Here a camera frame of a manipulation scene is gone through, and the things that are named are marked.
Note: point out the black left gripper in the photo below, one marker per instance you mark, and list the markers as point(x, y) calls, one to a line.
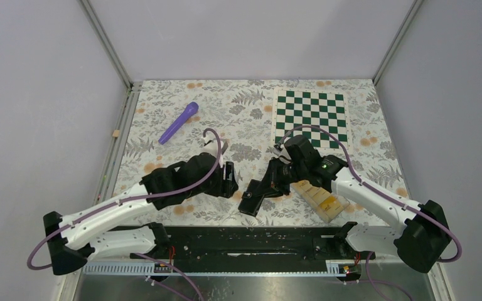
point(226, 187)

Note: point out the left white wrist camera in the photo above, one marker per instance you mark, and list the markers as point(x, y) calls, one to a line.
point(215, 148)

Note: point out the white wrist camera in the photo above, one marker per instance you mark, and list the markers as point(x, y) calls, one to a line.
point(215, 148)
point(280, 153)

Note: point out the black leather card holder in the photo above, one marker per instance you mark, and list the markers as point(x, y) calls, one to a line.
point(249, 206)

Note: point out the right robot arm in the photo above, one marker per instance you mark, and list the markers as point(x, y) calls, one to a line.
point(417, 233)

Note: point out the clear box of cards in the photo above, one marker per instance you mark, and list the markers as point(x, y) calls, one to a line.
point(326, 205)

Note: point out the floral tablecloth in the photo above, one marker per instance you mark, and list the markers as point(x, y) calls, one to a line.
point(241, 112)

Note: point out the green white chessboard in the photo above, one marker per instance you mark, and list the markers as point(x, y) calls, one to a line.
point(321, 116)

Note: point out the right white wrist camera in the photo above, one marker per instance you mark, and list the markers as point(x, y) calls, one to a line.
point(280, 153)

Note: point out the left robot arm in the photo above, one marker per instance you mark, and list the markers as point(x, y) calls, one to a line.
point(100, 231)

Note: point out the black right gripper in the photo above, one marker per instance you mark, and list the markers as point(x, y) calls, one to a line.
point(273, 185)

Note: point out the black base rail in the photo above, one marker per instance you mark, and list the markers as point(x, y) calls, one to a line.
point(244, 250)

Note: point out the purple toy microphone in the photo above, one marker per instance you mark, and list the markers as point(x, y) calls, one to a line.
point(189, 111)

